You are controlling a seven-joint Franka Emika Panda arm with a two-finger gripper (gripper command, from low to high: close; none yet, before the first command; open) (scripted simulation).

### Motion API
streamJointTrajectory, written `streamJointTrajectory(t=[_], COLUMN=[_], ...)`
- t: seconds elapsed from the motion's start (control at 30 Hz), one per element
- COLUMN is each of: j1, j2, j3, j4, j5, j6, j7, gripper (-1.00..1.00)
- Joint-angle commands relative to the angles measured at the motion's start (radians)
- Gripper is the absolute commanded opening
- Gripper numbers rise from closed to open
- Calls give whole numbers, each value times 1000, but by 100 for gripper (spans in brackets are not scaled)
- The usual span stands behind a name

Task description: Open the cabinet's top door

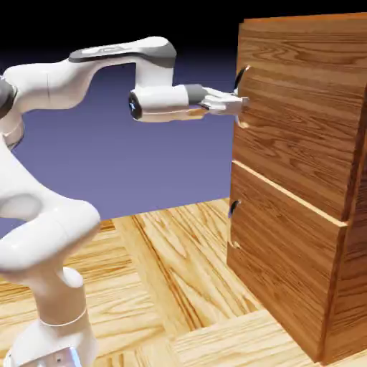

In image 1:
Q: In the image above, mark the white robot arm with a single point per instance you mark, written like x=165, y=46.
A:
x=57, y=229

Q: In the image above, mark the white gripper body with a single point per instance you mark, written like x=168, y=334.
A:
x=219, y=101

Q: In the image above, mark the wooden cabinet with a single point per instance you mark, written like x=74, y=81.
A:
x=301, y=172

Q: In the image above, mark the small wooden cabinet door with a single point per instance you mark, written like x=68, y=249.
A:
x=283, y=252

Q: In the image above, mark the large wooden cabinet door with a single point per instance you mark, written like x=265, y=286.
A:
x=298, y=129

